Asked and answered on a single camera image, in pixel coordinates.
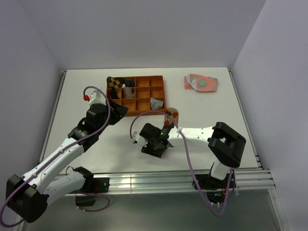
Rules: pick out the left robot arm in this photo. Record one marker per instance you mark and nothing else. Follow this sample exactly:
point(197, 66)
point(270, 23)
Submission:
point(31, 194)

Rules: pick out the black white striped sock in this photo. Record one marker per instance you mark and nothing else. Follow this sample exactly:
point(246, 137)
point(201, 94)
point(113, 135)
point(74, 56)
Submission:
point(128, 83)

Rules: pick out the brown checkered rolled sock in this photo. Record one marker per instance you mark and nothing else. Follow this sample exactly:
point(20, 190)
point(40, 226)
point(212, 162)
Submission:
point(114, 82)

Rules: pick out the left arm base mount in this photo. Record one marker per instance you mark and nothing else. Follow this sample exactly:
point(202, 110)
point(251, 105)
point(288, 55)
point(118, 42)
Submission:
point(101, 185)

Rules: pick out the beige rolled sock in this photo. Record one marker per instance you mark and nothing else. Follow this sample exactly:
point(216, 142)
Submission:
point(128, 93)

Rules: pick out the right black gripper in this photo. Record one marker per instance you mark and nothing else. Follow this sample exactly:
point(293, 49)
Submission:
point(148, 150)

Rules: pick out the grey ankle sock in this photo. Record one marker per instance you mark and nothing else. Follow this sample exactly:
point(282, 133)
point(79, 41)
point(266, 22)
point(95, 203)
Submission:
point(156, 104)

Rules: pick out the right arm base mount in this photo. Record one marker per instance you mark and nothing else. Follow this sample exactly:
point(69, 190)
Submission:
point(206, 182)

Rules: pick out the black sock in tray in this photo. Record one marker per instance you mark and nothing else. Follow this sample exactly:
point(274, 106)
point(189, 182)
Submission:
point(113, 94)

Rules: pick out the pink green sock pair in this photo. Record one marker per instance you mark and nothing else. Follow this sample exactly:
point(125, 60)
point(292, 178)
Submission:
point(200, 83)

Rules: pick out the orange compartment tray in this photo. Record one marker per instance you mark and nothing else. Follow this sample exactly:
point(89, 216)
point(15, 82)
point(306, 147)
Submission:
point(145, 88)

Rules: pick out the argyle beige orange sock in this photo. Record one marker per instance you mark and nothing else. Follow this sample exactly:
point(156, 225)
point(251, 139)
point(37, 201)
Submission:
point(172, 117)

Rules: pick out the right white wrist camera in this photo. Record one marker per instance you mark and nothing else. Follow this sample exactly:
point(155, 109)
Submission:
point(137, 139)

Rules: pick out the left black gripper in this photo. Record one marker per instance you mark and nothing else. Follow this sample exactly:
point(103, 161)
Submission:
point(118, 112)

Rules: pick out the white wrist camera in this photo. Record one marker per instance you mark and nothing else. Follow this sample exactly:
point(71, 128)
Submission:
point(94, 98)
point(137, 139)

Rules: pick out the aluminium front rail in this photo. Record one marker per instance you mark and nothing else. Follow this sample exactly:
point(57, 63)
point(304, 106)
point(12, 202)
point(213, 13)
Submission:
point(177, 182)

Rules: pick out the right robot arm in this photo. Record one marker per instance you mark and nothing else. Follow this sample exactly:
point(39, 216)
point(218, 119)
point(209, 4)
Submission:
point(226, 144)

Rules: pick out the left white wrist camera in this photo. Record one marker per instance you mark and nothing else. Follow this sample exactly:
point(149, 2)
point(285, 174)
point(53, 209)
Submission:
point(94, 98)

